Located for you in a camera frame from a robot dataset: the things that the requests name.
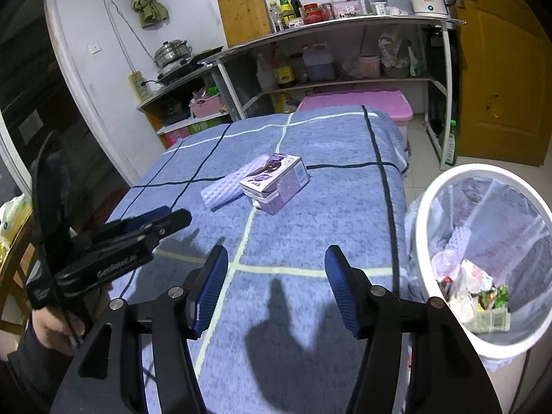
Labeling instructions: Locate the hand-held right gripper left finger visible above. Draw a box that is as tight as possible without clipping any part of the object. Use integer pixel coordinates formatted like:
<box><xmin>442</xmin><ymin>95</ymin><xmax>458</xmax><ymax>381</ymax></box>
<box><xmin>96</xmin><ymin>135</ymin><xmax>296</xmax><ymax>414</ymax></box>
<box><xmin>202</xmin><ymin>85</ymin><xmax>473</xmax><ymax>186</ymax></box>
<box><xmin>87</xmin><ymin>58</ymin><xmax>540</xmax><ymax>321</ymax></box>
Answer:
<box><xmin>49</xmin><ymin>245</ymin><xmax>229</xmax><ymax>414</ymax></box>

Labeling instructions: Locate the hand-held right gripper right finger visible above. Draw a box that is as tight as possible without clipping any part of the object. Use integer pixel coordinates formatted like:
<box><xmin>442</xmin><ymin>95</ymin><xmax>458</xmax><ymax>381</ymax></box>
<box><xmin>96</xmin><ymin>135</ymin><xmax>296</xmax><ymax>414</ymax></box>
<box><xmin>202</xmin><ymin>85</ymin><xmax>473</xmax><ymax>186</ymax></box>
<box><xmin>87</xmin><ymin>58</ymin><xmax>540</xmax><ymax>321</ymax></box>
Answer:
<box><xmin>324</xmin><ymin>245</ymin><xmax>503</xmax><ymax>414</ymax></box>

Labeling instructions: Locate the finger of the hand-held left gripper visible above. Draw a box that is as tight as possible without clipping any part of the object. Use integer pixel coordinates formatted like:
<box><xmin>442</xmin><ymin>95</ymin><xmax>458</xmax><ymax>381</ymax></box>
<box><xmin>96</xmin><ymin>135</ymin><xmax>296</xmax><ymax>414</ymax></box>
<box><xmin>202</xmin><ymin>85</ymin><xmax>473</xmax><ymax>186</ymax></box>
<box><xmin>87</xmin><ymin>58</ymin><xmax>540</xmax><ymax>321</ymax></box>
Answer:
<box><xmin>88</xmin><ymin>206</ymin><xmax>173</xmax><ymax>242</ymax></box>
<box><xmin>129</xmin><ymin>209</ymin><xmax>193</xmax><ymax>247</ymax></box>

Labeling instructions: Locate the lavender foam sheet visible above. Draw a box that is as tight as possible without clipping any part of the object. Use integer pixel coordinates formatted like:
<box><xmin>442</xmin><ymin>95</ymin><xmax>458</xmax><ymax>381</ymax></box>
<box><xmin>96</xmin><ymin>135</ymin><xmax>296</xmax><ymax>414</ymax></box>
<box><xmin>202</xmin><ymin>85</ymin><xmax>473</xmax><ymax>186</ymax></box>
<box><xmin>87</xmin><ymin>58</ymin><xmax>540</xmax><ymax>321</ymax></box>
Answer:
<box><xmin>200</xmin><ymin>155</ymin><xmax>277</xmax><ymax>212</ymax></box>

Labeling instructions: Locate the clear plastic wrapper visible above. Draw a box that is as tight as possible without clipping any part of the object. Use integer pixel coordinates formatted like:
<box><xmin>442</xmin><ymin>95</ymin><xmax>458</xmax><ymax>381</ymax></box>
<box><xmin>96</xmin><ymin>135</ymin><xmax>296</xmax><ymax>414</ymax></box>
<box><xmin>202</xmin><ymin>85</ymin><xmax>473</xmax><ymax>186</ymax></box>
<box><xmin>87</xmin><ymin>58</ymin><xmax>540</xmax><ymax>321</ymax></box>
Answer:
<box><xmin>431</xmin><ymin>250</ymin><xmax>458</xmax><ymax>281</ymax></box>

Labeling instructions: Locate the purple carton box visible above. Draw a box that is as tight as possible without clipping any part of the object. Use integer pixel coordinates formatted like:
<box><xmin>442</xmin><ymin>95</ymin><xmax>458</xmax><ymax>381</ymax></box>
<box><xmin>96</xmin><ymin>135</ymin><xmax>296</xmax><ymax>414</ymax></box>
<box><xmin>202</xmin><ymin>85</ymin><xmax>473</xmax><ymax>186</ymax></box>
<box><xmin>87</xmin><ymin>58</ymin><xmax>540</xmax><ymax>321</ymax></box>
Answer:
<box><xmin>239</xmin><ymin>153</ymin><xmax>311</xmax><ymax>215</ymax></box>

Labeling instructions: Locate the white paper bag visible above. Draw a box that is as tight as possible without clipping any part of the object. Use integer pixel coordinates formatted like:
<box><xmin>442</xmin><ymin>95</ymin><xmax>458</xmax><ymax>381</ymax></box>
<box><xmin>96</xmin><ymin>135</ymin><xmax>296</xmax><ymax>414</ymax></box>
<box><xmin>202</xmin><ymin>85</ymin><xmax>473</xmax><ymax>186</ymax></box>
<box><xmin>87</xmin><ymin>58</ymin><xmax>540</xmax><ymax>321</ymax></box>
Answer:
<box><xmin>446</xmin><ymin>289</ymin><xmax>479</xmax><ymax>324</ymax></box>

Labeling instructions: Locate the white round bin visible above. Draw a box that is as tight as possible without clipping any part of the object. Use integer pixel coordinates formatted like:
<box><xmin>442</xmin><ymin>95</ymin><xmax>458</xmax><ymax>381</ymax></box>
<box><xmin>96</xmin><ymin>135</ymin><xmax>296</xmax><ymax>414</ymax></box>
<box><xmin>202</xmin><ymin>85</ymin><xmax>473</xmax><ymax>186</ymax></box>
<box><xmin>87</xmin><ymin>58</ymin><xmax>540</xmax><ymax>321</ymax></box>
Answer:
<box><xmin>405</xmin><ymin>164</ymin><xmax>552</xmax><ymax>372</ymax></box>

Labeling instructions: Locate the yellow green wrapper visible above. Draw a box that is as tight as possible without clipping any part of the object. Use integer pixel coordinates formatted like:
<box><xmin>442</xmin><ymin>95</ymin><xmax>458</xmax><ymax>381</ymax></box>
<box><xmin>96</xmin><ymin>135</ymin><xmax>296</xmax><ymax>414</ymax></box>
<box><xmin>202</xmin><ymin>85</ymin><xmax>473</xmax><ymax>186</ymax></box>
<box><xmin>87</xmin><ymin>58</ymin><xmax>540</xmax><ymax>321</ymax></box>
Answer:
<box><xmin>470</xmin><ymin>308</ymin><xmax>512</xmax><ymax>335</ymax></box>

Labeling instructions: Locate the green snack packet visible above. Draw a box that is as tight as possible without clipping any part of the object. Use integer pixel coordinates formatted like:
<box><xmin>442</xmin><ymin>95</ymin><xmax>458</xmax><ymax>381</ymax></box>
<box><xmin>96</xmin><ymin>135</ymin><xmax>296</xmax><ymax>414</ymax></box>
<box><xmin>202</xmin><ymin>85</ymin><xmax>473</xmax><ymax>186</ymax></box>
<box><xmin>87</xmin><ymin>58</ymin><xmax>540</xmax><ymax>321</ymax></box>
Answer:
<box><xmin>472</xmin><ymin>285</ymin><xmax>510</xmax><ymax>311</ymax></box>

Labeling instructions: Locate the clear plastic bin liner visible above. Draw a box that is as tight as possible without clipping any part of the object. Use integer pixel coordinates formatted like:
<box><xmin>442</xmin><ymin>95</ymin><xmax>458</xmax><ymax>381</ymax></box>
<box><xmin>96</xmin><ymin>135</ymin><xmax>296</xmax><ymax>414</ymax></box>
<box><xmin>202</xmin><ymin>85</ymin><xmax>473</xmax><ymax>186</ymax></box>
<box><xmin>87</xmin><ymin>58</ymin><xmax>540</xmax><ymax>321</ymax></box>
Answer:
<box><xmin>407</xmin><ymin>177</ymin><xmax>552</xmax><ymax>346</ymax></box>

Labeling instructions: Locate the person's left forearm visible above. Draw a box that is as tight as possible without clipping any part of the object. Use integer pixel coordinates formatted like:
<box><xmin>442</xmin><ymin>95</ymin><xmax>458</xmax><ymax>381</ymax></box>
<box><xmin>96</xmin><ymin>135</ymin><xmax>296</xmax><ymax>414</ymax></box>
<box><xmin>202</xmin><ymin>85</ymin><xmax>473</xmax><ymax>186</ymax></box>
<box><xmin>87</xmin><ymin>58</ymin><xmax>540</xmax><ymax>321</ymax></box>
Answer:
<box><xmin>0</xmin><ymin>319</ymin><xmax>82</xmax><ymax>414</ymax></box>

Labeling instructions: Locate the person's left hand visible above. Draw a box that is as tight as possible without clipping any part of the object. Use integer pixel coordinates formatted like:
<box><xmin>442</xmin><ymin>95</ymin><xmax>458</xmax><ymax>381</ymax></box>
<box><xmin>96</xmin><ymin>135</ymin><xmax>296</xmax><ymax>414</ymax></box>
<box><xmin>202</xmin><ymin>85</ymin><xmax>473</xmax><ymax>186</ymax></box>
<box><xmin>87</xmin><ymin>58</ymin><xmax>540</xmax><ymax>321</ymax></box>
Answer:
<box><xmin>32</xmin><ymin>308</ymin><xmax>87</xmax><ymax>356</ymax></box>

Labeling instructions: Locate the wooden chair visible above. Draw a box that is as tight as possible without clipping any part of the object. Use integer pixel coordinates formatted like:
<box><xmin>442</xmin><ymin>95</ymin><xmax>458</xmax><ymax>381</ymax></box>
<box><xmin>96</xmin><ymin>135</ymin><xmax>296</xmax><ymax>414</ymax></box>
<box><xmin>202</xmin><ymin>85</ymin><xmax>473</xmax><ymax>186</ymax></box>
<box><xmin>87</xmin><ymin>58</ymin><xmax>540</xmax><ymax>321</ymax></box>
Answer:
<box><xmin>0</xmin><ymin>224</ymin><xmax>37</xmax><ymax>333</ymax></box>

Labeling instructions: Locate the white plastic bag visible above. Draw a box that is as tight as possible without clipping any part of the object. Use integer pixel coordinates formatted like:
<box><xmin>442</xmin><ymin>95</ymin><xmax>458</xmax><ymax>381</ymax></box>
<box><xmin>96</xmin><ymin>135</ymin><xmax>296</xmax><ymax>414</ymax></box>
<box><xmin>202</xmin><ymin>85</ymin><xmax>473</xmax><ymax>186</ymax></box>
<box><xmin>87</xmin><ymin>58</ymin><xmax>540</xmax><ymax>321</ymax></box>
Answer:
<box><xmin>0</xmin><ymin>194</ymin><xmax>33</xmax><ymax>244</ymax></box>

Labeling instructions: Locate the green box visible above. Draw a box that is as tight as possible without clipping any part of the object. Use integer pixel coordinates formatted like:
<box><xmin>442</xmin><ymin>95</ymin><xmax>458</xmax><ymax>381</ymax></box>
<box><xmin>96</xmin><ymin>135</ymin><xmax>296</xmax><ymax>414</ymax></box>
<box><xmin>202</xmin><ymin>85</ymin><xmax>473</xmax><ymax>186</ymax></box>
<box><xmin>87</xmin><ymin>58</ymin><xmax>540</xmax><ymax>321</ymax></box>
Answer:
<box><xmin>187</xmin><ymin>118</ymin><xmax>216</xmax><ymax>134</ymax></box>

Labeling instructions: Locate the pink basket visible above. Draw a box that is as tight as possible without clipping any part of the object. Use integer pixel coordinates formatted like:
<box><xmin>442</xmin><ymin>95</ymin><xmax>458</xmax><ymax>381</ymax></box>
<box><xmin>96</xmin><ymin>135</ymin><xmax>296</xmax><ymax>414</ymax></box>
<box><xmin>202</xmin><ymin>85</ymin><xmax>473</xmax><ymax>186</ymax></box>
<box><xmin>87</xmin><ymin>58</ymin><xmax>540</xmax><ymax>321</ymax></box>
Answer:
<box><xmin>190</xmin><ymin>95</ymin><xmax>225</xmax><ymax>118</ymax></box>

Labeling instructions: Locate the small lavender foam piece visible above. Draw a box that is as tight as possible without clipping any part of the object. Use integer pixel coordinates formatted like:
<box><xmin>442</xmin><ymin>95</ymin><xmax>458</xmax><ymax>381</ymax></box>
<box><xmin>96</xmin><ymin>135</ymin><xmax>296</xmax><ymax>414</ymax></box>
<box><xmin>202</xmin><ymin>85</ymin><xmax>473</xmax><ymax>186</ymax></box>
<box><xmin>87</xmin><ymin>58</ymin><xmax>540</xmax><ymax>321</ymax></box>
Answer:
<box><xmin>446</xmin><ymin>226</ymin><xmax>471</xmax><ymax>264</ymax></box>

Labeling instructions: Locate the low metal shelf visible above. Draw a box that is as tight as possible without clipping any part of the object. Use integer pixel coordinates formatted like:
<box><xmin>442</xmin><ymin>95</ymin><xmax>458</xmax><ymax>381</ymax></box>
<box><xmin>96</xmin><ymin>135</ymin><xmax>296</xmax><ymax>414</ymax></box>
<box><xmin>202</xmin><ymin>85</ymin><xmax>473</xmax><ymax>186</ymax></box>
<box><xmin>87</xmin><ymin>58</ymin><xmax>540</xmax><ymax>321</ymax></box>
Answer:
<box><xmin>137</xmin><ymin>62</ymin><xmax>231</xmax><ymax>149</ymax></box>

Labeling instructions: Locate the yellow power strip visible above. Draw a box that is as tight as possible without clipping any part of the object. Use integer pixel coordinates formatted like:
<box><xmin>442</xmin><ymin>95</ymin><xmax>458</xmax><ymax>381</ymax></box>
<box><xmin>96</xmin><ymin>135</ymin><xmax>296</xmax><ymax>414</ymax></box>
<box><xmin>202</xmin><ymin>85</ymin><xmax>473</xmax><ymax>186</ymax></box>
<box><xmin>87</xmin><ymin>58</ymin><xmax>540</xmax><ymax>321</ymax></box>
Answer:
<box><xmin>128</xmin><ymin>71</ymin><xmax>151</xmax><ymax>100</ymax></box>

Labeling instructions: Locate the blue checked blanket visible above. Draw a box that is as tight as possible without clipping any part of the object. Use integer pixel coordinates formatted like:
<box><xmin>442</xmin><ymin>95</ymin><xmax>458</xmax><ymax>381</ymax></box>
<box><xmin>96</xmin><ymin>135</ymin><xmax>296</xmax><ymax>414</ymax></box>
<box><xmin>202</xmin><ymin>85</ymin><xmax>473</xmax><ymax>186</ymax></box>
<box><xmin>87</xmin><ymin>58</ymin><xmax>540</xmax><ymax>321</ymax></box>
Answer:
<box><xmin>106</xmin><ymin>106</ymin><xmax>410</xmax><ymax>414</ymax></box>

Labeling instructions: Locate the black induction stove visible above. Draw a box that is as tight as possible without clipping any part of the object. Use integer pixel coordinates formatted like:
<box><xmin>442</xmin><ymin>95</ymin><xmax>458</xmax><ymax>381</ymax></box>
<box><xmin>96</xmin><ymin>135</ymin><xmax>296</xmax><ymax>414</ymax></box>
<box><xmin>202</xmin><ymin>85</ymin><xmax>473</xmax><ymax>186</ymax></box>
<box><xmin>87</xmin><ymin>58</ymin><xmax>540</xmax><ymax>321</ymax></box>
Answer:
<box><xmin>155</xmin><ymin>54</ymin><xmax>225</xmax><ymax>85</ymax></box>

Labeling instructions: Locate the yellow bag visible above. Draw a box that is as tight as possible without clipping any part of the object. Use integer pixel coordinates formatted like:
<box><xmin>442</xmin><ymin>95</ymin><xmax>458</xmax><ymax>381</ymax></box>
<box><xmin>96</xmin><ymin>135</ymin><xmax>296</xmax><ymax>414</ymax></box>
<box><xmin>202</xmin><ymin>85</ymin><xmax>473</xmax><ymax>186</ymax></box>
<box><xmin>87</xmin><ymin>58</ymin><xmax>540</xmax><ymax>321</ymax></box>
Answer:
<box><xmin>276</xmin><ymin>92</ymin><xmax>300</xmax><ymax>115</ymax></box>

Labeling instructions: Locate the steel cooking pot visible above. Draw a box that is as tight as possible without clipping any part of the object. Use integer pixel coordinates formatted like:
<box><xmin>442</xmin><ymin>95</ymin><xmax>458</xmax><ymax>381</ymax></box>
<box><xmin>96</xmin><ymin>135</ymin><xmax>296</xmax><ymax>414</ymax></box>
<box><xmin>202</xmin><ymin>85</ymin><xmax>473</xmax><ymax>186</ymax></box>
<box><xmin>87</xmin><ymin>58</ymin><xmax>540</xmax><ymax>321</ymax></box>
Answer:
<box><xmin>154</xmin><ymin>40</ymin><xmax>193</xmax><ymax>70</ymax></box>

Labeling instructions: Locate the clear plastic bottle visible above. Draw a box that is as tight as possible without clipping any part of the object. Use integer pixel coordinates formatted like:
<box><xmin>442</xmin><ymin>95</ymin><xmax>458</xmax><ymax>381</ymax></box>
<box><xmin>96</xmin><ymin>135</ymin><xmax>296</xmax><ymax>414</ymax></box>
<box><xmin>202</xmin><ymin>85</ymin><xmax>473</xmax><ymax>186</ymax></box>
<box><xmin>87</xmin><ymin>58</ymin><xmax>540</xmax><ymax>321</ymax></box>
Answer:
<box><xmin>255</xmin><ymin>54</ymin><xmax>277</xmax><ymax>92</ymax></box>

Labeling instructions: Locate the yellow label oil bottle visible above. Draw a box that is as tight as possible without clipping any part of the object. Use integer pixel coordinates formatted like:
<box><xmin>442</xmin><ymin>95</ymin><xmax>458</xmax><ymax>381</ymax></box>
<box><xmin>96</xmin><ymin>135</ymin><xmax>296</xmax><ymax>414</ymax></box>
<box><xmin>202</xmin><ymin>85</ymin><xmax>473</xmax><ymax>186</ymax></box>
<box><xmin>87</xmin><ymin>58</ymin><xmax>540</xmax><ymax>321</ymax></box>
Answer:
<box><xmin>274</xmin><ymin>54</ymin><xmax>296</xmax><ymax>89</ymax></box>

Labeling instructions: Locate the pink storage box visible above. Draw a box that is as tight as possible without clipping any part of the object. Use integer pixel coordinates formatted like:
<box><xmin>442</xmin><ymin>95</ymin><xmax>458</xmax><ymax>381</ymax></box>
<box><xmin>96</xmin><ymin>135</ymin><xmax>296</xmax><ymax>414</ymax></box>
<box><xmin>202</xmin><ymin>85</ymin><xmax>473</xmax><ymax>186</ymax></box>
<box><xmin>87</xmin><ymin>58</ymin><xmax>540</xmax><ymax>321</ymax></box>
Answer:
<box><xmin>297</xmin><ymin>88</ymin><xmax>414</xmax><ymax>136</ymax></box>

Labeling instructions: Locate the wooden cutting board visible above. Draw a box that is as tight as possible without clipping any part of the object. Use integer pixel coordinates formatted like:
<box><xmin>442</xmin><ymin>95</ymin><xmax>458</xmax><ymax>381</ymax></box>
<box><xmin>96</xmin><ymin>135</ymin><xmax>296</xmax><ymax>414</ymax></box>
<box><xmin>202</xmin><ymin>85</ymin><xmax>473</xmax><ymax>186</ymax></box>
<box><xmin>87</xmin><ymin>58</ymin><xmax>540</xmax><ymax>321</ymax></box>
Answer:
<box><xmin>216</xmin><ymin>0</ymin><xmax>277</xmax><ymax>48</ymax></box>

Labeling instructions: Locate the bundle of plastic bags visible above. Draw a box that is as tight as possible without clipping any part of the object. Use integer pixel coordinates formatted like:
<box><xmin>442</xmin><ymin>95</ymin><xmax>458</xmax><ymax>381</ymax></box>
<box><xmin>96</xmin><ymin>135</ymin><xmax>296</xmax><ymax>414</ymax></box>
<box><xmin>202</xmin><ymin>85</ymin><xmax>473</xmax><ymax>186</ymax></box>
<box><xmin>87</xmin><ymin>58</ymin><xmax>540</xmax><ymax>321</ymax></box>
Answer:
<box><xmin>378</xmin><ymin>26</ymin><xmax>417</xmax><ymax>79</ymax></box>

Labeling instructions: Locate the red jar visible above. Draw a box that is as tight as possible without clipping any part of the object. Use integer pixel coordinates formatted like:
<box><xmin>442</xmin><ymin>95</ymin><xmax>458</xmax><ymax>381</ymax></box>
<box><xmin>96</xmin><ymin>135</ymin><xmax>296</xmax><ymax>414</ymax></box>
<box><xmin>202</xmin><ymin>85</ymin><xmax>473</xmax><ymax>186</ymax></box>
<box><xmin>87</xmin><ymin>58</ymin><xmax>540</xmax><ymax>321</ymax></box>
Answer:
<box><xmin>302</xmin><ymin>3</ymin><xmax>326</xmax><ymax>24</ymax></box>

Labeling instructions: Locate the metal kitchen shelf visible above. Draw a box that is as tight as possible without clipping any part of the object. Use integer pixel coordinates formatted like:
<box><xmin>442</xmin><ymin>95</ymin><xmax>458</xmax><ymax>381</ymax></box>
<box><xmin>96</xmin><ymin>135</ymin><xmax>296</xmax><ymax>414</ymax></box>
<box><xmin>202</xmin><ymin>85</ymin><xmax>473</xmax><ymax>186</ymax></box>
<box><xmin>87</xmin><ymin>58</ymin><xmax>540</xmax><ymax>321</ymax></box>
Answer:
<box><xmin>211</xmin><ymin>13</ymin><xmax>466</xmax><ymax>171</ymax></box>

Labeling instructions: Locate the yellow wooden door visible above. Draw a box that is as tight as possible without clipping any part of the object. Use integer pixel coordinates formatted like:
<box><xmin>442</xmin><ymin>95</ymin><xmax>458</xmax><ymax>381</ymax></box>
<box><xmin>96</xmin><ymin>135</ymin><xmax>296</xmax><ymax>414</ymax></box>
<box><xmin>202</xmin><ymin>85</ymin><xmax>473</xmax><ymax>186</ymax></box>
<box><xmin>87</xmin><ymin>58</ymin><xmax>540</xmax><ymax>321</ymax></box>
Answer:
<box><xmin>440</xmin><ymin>0</ymin><xmax>552</xmax><ymax>167</ymax></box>

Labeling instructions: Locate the pink knife holder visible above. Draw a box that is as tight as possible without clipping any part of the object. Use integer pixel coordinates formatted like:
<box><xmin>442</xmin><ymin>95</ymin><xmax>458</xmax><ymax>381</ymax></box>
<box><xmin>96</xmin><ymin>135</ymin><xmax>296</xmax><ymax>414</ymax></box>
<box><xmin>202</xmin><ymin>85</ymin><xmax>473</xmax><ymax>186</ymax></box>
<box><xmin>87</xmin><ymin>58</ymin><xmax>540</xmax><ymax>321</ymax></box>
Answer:
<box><xmin>332</xmin><ymin>1</ymin><xmax>363</xmax><ymax>19</ymax></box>

